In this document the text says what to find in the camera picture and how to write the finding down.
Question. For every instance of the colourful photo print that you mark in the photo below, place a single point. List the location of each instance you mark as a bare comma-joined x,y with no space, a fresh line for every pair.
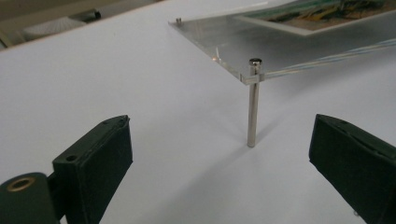
314,17

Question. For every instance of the dark cylinder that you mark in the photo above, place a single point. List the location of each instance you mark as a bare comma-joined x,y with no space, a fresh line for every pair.
91,15

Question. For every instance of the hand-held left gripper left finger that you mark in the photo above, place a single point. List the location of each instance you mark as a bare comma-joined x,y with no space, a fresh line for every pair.
93,168

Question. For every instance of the white ribbed object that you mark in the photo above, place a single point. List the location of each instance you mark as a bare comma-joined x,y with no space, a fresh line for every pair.
53,28

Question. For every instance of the silver metal frame pin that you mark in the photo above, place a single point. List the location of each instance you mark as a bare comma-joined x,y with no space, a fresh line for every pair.
253,109

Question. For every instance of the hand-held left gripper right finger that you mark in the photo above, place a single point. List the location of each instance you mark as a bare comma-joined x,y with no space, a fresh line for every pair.
355,168

